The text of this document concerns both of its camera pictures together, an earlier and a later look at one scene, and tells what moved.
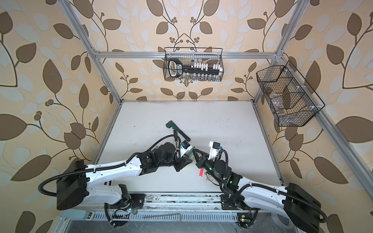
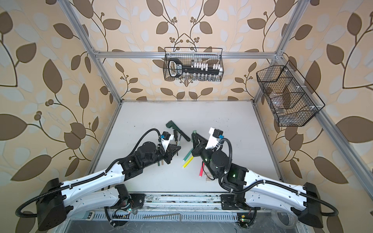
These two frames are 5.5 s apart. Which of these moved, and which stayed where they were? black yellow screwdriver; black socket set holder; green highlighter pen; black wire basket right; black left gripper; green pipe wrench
Moved: black left gripper
Stayed: black socket set holder; black wire basket right; green pipe wrench; green highlighter pen; black yellow screwdriver
